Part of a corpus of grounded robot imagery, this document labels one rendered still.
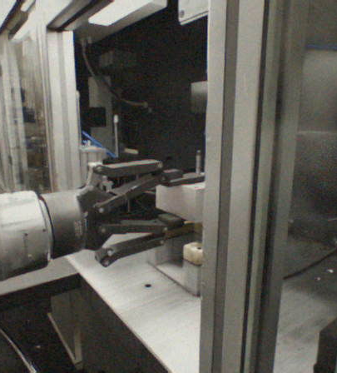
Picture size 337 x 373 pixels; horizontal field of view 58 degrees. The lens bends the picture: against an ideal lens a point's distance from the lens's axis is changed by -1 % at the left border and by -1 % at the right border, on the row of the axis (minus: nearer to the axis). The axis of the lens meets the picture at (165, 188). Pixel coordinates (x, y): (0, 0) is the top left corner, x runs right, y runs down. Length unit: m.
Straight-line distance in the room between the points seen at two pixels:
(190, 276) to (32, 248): 0.22
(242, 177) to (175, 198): 0.26
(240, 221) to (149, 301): 0.26
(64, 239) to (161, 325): 0.15
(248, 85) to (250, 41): 0.02
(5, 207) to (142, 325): 0.20
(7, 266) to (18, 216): 0.05
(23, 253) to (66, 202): 0.07
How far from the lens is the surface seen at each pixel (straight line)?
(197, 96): 0.50
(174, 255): 0.53
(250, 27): 0.20
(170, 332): 0.39
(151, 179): 0.41
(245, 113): 0.19
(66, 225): 0.34
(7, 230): 0.33
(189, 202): 0.43
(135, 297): 0.45
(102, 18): 0.54
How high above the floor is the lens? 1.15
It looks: 13 degrees down
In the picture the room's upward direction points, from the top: straight up
